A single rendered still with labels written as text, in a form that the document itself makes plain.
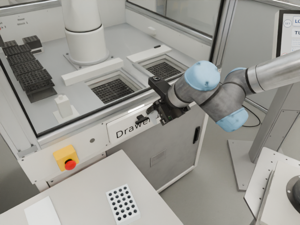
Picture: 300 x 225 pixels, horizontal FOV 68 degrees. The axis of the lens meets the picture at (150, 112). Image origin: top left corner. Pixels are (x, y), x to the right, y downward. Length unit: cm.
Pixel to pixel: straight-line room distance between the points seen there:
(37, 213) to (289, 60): 89
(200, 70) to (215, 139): 167
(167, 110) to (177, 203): 112
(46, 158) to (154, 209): 43
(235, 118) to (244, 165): 144
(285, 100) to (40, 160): 139
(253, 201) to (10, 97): 88
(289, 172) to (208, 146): 117
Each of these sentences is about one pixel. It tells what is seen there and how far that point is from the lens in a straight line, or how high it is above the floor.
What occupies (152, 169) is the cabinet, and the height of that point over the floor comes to 39.
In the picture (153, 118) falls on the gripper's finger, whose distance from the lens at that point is 78.
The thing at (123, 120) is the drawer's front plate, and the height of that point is 92.
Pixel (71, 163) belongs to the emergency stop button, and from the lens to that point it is 85.
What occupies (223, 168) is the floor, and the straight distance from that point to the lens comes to 197.
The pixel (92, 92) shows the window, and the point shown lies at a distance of 81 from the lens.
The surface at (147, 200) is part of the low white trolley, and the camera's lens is 88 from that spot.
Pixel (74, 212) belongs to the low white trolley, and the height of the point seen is 76.
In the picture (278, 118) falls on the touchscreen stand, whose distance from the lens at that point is 171.
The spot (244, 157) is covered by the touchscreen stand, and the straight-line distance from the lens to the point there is 205.
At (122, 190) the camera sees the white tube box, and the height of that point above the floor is 80.
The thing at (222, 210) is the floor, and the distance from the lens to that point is 178.
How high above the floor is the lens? 154
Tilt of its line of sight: 41 degrees down
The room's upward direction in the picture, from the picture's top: straight up
